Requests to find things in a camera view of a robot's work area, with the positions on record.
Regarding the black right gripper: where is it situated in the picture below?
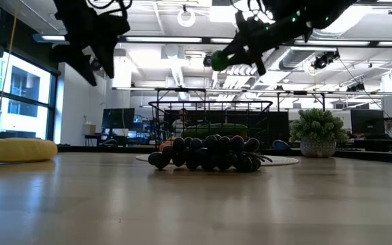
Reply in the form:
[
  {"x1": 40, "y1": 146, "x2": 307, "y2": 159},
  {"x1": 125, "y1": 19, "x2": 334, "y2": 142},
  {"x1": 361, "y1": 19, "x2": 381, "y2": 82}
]
[{"x1": 222, "y1": 11, "x2": 313, "y2": 77}]

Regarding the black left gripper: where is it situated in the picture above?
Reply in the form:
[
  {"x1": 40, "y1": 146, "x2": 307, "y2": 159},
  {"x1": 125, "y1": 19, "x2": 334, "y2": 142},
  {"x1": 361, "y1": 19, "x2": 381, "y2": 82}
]
[{"x1": 51, "y1": 0, "x2": 131, "y2": 87}]

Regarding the small green pepper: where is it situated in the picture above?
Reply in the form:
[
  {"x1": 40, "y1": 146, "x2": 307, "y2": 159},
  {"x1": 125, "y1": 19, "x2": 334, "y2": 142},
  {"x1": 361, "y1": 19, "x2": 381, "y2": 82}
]
[{"x1": 211, "y1": 50, "x2": 231, "y2": 72}]

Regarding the green cucumber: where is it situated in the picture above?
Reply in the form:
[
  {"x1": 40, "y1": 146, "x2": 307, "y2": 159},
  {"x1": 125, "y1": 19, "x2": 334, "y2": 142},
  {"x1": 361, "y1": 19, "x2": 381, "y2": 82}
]
[{"x1": 181, "y1": 122, "x2": 250, "y2": 140}]

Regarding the dark purple grape bunch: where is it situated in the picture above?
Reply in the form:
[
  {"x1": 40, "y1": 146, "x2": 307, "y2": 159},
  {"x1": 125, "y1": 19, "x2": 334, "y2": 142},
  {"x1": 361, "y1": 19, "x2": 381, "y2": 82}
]
[{"x1": 147, "y1": 134, "x2": 274, "y2": 174}]

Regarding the orange carrot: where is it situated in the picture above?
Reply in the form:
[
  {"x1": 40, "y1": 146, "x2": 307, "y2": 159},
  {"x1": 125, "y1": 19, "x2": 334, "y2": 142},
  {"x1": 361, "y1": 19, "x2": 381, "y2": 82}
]
[{"x1": 158, "y1": 140, "x2": 176, "y2": 153}]

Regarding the yellow banana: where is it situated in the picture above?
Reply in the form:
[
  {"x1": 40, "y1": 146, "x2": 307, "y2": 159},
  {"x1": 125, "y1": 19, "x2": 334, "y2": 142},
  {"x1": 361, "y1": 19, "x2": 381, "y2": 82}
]
[{"x1": 0, "y1": 137, "x2": 59, "y2": 165}]

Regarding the black computer monitor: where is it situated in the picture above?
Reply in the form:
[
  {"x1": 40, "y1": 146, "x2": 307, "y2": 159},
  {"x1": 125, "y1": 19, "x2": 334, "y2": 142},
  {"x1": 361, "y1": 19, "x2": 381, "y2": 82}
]
[
  {"x1": 350, "y1": 108, "x2": 386, "y2": 135},
  {"x1": 101, "y1": 108, "x2": 135, "y2": 130}
]

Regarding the long ceiling light strip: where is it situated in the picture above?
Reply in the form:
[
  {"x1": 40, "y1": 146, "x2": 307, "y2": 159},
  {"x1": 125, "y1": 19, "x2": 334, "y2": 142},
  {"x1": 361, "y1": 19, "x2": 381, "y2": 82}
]
[
  {"x1": 124, "y1": 36, "x2": 203, "y2": 44},
  {"x1": 293, "y1": 39, "x2": 372, "y2": 47}
]

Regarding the green faux potted plant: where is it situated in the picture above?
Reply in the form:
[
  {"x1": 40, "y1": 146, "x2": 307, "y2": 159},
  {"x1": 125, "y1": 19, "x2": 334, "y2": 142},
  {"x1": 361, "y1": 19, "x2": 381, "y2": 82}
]
[{"x1": 289, "y1": 108, "x2": 349, "y2": 159}]

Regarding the white round woven placemat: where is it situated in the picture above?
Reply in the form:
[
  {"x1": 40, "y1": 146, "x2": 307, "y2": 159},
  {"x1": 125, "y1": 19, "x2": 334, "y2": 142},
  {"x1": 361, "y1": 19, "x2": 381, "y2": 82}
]
[{"x1": 135, "y1": 153, "x2": 300, "y2": 168}]

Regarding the black wire basket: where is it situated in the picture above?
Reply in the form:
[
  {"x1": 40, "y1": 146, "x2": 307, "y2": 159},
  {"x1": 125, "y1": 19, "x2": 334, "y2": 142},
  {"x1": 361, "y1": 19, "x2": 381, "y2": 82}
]
[{"x1": 147, "y1": 99, "x2": 274, "y2": 152}]

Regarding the black background rig frame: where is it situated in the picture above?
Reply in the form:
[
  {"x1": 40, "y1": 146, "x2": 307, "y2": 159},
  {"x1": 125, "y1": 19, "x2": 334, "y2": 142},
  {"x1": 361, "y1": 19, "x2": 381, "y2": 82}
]
[{"x1": 154, "y1": 87, "x2": 327, "y2": 113}]

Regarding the white ring ceiling fixture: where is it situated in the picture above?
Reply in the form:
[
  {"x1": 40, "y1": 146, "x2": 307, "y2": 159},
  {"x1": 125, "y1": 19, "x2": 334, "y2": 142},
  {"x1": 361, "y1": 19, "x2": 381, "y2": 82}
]
[{"x1": 177, "y1": 9, "x2": 197, "y2": 28}]

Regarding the black ceiling camera mount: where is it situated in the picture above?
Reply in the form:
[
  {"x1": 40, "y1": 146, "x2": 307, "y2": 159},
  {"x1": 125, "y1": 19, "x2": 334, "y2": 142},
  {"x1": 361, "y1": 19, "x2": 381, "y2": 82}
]
[{"x1": 311, "y1": 50, "x2": 340, "y2": 71}]

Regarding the black aluminium table frame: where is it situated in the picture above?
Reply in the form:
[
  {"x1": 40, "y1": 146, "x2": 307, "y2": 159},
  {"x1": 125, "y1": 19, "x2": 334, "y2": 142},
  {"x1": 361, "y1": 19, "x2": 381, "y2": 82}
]
[{"x1": 56, "y1": 144, "x2": 392, "y2": 165}]

